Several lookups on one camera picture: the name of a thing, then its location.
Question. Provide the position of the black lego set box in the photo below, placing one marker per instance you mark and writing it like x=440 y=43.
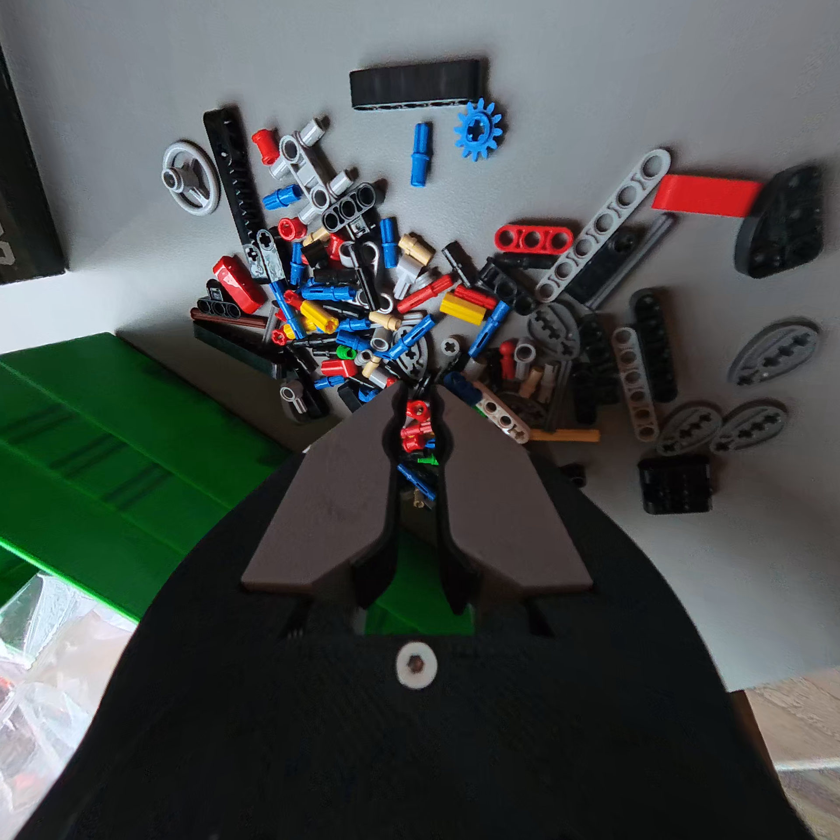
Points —
x=26 y=197

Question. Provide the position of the long light grey lego beam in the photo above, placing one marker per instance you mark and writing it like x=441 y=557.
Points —
x=610 y=213

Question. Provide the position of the clear plastic bag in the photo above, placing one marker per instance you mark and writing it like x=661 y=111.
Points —
x=46 y=689

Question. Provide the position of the green plastic bin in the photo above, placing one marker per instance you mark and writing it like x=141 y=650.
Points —
x=98 y=459

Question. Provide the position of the red curved lego brick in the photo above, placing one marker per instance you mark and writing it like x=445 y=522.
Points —
x=239 y=285

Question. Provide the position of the black curved lego panel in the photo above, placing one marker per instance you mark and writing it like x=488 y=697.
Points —
x=797 y=197

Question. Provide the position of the grey oval lego plate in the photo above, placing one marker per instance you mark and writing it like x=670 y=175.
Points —
x=766 y=343
x=682 y=421
x=741 y=418

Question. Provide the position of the grey lego steering wheel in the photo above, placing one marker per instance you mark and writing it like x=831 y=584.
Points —
x=177 y=178

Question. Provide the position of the blue lego pin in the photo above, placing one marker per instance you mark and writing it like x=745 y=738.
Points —
x=421 y=157

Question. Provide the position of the black square lego block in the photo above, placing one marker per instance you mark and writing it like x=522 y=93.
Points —
x=676 y=499

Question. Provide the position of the pile of mixed lego pieces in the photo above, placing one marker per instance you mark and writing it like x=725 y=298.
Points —
x=341 y=295

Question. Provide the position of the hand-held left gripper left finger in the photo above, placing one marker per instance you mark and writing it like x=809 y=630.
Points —
x=328 y=512

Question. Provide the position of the red three-hole lego beam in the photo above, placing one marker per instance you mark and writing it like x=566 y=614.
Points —
x=522 y=237

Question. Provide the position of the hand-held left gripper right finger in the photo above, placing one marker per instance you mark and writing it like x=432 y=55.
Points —
x=505 y=512

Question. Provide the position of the red lego panel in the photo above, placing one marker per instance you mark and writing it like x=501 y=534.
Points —
x=709 y=195

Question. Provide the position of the blue lego gear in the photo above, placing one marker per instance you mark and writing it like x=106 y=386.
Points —
x=464 y=131

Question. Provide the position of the short black lego beam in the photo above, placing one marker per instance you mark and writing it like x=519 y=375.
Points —
x=420 y=84

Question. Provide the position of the long black holed lego beam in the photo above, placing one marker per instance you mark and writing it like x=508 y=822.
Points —
x=229 y=170

